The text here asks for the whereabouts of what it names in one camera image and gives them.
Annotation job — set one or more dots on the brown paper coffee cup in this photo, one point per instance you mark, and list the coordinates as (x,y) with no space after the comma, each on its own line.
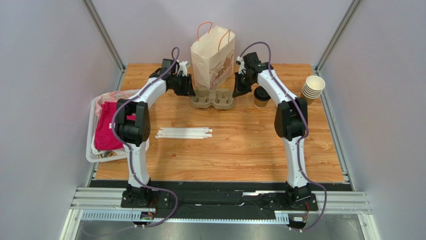
(260,104)

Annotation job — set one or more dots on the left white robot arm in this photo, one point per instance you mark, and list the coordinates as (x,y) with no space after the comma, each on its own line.
(139,192)

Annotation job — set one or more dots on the pink folded cloth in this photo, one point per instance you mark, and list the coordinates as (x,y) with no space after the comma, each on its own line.
(130,125)

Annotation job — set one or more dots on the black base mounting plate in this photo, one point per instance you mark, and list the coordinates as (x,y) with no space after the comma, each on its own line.
(196,200)

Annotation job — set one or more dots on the white paper takeout bag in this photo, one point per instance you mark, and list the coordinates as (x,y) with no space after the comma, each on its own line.
(212,55)

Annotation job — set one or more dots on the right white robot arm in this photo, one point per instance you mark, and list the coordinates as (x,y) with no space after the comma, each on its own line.
(290,121)

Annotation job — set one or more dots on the cardboard cup carrier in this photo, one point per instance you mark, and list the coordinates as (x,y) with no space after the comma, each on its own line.
(221,98)

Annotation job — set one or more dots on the bundle of wrapped straws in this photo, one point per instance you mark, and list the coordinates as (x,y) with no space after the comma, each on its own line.
(184,133)

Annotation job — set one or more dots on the stack of paper cups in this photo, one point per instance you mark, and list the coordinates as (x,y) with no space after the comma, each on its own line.
(312,88)

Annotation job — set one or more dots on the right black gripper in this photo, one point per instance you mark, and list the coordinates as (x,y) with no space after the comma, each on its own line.
(240,84)

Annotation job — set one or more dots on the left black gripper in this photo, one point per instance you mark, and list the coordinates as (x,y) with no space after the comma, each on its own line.
(188,90)

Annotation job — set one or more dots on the black plastic cup lid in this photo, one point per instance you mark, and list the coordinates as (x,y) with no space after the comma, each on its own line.
(261,94)

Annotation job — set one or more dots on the white plastic basket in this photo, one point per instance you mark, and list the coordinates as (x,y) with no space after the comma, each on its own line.
(130,151)

